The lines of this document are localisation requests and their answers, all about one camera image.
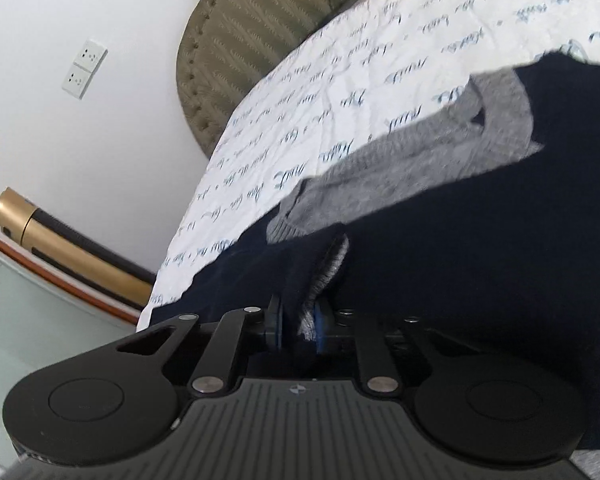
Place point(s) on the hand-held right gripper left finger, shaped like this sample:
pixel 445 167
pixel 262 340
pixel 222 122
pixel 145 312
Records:
pixel 278 331

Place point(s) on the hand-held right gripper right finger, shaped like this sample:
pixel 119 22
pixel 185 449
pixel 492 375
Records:
pixel 321 329

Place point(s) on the grey knitted sock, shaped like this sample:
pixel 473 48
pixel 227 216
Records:
pixel 480 235

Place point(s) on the gold and black cylindrical appliance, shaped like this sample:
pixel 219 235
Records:
pixel 55 240

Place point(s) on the white script-printed blanket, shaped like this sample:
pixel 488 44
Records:
pixel 330 85

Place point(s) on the brown-framed glass panel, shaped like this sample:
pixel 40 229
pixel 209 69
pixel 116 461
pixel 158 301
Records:
pixel 30 320

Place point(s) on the olive upholstered headboard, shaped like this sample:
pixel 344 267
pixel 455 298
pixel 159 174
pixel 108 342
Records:
pixel 250 25

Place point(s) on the white wall socket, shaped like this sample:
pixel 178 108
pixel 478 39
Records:
pixel 90 55
pixel 76 81

